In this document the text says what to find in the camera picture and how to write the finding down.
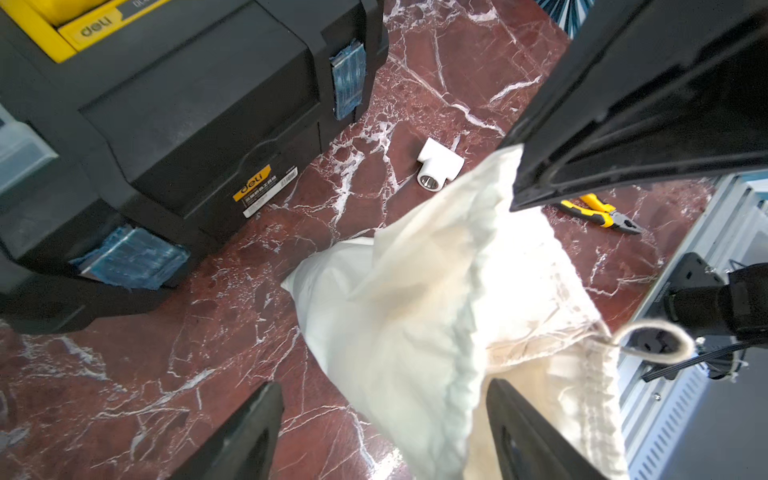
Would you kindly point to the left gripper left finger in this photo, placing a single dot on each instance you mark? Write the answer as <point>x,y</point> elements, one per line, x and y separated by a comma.
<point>244,446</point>

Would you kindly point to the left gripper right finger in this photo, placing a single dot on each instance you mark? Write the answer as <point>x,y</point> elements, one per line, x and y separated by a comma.
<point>527,445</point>

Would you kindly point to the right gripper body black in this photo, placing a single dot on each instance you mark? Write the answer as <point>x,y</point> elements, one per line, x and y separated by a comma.
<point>648,91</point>

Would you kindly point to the cream cloth soil bag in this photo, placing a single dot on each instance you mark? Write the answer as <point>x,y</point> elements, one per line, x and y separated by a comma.
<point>413,324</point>

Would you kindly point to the white pipe elbow fitting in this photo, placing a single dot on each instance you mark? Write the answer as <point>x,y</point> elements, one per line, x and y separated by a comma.
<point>439,165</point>

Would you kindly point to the yellow black pliers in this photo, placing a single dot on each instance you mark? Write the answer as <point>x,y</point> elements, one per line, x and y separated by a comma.
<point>593,210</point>

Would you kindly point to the black yellow toolbox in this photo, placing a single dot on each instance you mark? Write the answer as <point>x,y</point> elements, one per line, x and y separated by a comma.
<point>137,137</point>

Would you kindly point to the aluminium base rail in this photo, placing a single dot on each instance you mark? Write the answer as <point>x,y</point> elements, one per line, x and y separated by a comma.
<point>703,415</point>

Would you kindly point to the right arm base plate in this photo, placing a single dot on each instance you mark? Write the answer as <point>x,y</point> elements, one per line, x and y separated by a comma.
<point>678,312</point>

